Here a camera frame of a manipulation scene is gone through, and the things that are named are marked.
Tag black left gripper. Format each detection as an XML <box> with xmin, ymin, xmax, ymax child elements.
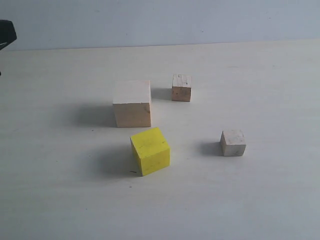
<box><xmin>0</xmin><ymin>19</ymin><xmax>17</xmax><ymax>50</ymax></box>

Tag large natural wooden cube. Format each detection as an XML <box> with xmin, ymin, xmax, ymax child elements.
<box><xmin>112</xmin><ymin>80</ymin><xmax>152</xmax><ymax>128</ymax></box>

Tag small wooden cube with marks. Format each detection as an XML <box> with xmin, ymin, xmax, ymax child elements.
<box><xmin>171</xmin><ymin>73</ymin><xmax>192</xmax><ymax>102</ymax></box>

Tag yellow painted wooden cube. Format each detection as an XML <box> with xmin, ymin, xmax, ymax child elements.
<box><xmin>130</xmin><ymin>127</ymin><xmax>171</xmax><ymax>176</ymax></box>

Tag small pale wooden cube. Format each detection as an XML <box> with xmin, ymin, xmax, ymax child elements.
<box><xmin>220</xmin><ymin>129</ymin><xmax>247</xmax><ymax>157</ymax></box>

